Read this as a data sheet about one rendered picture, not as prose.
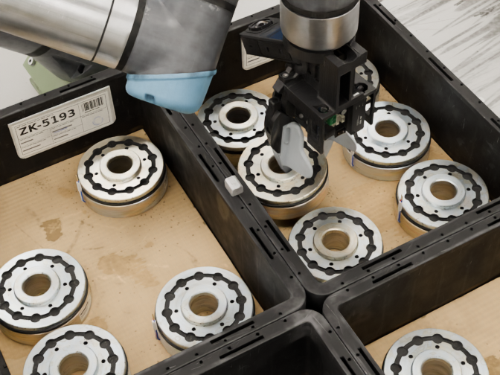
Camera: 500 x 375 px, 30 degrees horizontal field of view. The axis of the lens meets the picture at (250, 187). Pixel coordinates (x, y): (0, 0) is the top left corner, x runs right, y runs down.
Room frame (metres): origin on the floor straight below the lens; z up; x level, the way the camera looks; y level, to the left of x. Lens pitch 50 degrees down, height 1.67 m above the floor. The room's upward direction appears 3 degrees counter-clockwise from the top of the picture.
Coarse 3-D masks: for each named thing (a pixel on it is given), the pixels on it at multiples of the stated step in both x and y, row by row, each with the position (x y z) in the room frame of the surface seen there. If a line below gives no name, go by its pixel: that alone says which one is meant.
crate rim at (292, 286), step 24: (120, 72) 0.82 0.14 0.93; (48, 96) 0.78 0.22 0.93; (0, 120) 0.75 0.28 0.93; (168, 120) 0.74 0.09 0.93; (192, 144) 0.69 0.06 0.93; (216, 168) 0.66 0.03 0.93; (240, 216) 0.59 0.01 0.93; (264, 240) 0.56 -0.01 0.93; (288, 288) 0.50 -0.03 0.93; (264, 312) 0.47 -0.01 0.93; (288, 312) 0.47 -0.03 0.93; (216, 336) 0.45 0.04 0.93; (240, 336) 0.45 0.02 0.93; (168, 360) 0.43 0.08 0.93; (192, 360) 0.43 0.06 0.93
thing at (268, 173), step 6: (270, 150) 0.72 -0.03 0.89; (264, 156) 0.71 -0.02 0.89; (270, 156) 0.71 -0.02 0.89; (264, 162) 0.70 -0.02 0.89; (270, 162) 0.71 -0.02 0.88; (264, 168) 0.69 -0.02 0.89; (264, 174) 0.69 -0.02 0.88; (270, 174) 0.68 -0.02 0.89; (276, 174) 0.68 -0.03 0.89; (282, 174) 0.68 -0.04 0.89; (288, 174) 0.68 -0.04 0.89; (294, 174) 0.68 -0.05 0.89; (300, 174) 0.68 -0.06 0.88; (270, 180) 0.68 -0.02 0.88; (276, 180) 0.68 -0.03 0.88; (282, 180) 0.67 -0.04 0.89; (288, 180) 0.67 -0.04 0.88
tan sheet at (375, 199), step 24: (384, 96) 0.85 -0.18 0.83; (336, 144) 0.77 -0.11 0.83; (432, 144) 0.77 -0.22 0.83; (336, 168) 0.74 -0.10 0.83; (336, 192) 0.70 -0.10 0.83; (360, 192) 0.70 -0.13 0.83; (384, 192) 0.69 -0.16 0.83; (384, 216) 0.66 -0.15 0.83; (384, 240) 0.62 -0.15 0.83; (408, 240) 0.62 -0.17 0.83
